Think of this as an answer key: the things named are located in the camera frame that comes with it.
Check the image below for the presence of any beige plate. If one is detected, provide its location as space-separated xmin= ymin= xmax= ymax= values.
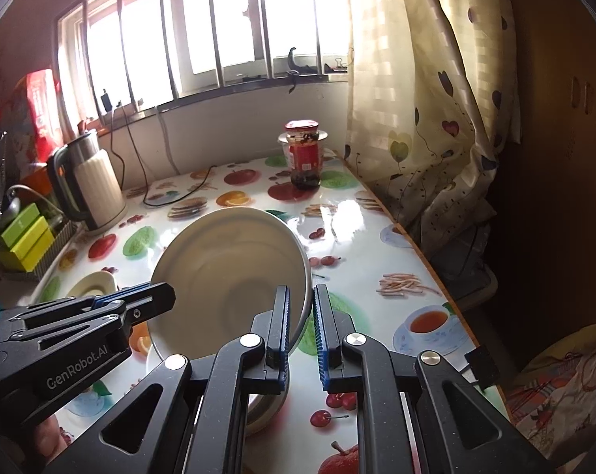
xmin=67 ymin=271 xmax=117 ymax=299

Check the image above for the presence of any small white blue-striped bowl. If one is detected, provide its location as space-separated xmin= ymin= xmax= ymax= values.
xmin=148 ymin=208 xmax=312 ymax=359

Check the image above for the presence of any large white blue-striped bowl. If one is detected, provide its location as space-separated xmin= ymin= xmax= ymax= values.
xmin=145 ymin=346 xmax=289 ymax=436

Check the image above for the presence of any left hand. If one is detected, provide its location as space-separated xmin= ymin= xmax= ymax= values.
xmin=34 ymin=415 xmax=72 ymax=463

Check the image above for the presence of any striped storage basket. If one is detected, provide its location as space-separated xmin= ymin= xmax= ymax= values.
xmin=0 ymin=222 xmax=77 ymax=281

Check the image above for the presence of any yellow box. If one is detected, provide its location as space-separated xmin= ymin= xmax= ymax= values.
xmin=0 ymin=216 xmax=54 ymax=272

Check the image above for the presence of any black binder clip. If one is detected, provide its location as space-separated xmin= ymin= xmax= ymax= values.
xmin=460 ymin=344 xmax=500 ymax=391

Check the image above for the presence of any green box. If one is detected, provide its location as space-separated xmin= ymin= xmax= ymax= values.
xmin=0 ymin=203 xmax=40 ymax=248

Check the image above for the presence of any cream electric kettle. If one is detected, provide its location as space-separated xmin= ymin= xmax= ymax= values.
xmin=47 ymin=131 xmax=126 ymax=232

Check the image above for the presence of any grey mouse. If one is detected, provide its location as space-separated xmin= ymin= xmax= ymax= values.
xmin=0 ymin=197 xmax=21 ymax=231

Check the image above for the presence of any red packaging bag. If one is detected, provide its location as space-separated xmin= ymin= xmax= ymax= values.
xmin=0 ymin=69 xmax=65 ymax=164

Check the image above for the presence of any red-lidded sauce jar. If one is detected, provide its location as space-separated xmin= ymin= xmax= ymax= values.
xmin=285 ymin=120 xmax=320 ymax=190

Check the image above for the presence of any white plastic cup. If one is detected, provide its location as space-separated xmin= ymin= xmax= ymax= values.
xmin=277 ymin=131 xmax=329 ymax=170

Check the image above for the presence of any heart-patterned curtain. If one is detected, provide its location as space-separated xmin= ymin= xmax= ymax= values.
xmin=344 ymin=0 xmax=519 ymax=256

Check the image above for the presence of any black power cable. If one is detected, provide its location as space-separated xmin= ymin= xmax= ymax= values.
xmin=100 ymin=88 xmax=218 ymax=209

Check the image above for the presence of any window frame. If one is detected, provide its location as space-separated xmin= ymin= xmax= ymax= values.
xmin=56 ymin=0 xmax=350 ymax=123

